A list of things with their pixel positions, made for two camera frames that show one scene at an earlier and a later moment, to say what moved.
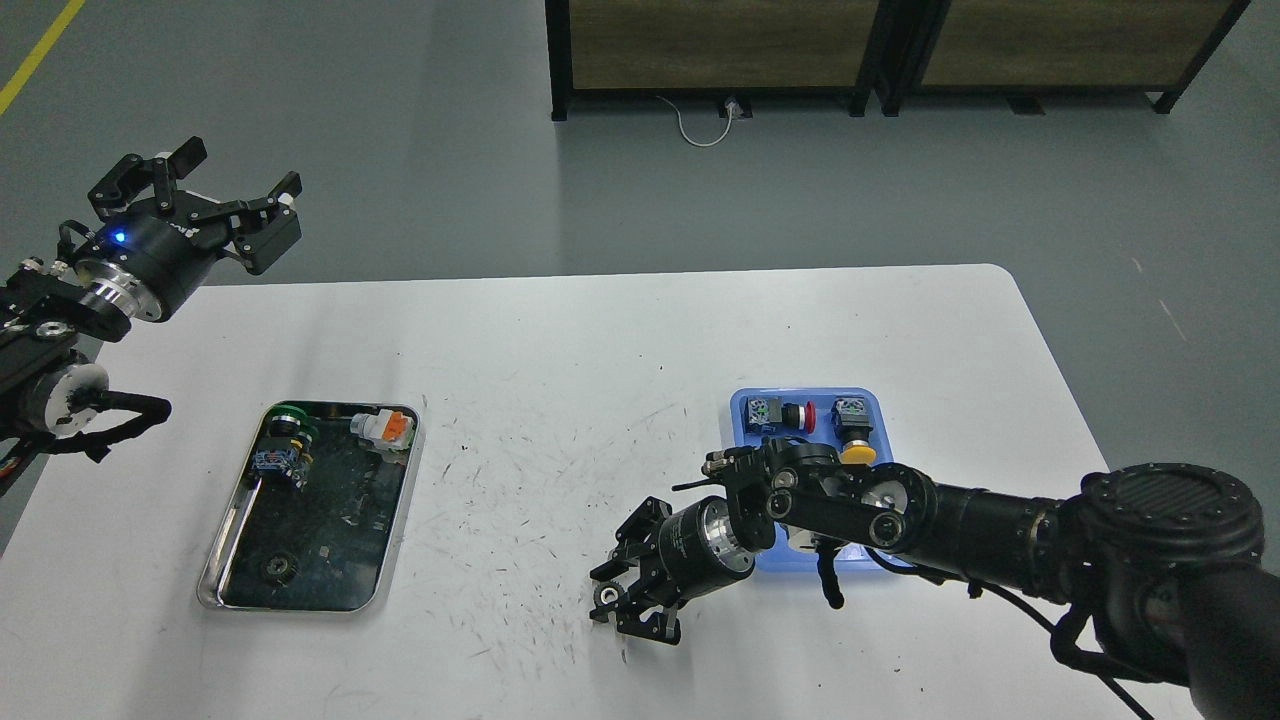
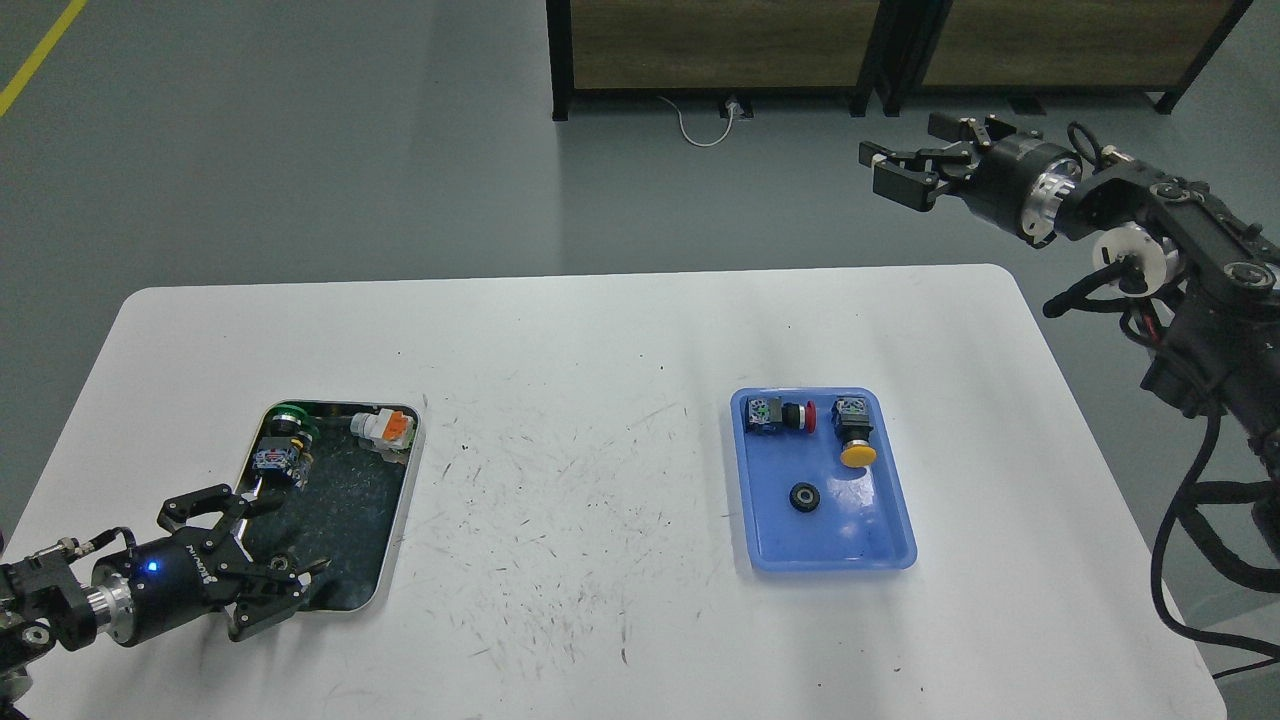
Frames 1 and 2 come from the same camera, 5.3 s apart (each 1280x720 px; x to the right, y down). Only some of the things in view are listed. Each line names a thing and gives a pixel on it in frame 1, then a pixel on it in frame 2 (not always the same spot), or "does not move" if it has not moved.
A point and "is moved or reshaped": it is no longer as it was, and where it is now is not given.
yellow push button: x=852 y=425 does not move
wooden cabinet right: x=1029 y=49 does not move
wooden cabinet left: x=808 y=50 does not move
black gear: x=281 y=570 does not move
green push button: x=291 y=420 does not move
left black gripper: x=145 y=264 to x=148 y=586
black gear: x=608 y=594 is moved or reshaped
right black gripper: x=688 y=552 to x=1017 y=181
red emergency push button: x=765 y=415 does not move
